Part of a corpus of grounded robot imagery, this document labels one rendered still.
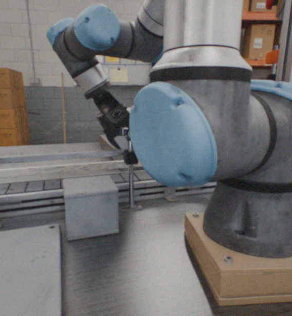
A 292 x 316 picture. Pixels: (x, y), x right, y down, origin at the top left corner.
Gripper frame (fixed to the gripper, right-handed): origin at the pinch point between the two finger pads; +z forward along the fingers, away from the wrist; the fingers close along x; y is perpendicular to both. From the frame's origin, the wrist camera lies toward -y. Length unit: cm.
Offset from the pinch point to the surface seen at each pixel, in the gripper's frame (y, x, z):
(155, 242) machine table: -25.0, 8.6, 7.1
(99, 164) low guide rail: 3.6, 9.6, -2.8
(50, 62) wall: 463, -12, -70
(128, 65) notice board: 424, -122, -3
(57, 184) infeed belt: -1.0, 20.6, -5.5
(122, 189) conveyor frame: -5.1, 8.2, 3.1
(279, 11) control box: -5, -49, -13
